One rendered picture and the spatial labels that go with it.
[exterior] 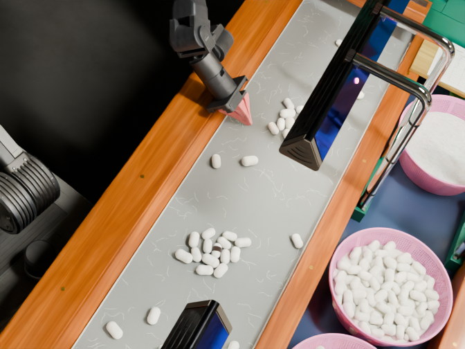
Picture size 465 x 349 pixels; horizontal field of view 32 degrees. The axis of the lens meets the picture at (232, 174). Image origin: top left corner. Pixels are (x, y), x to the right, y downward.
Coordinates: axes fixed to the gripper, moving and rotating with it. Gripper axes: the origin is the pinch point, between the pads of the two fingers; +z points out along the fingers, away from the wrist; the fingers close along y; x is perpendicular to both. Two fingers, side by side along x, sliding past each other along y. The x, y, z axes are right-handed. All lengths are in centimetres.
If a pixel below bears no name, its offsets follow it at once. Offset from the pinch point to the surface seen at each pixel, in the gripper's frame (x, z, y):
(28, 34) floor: 119, -21, 49
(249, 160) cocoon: -3.0, 3.9, -9.2
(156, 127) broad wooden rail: 10.5, -12.6, -13.3
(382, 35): -36.0, -6.9, 10.2
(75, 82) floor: 103, -3, 40
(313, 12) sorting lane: 2.5, 0.6, 43.5
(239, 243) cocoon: -7.6, 9.5, -28.7
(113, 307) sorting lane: 4, -1, -53
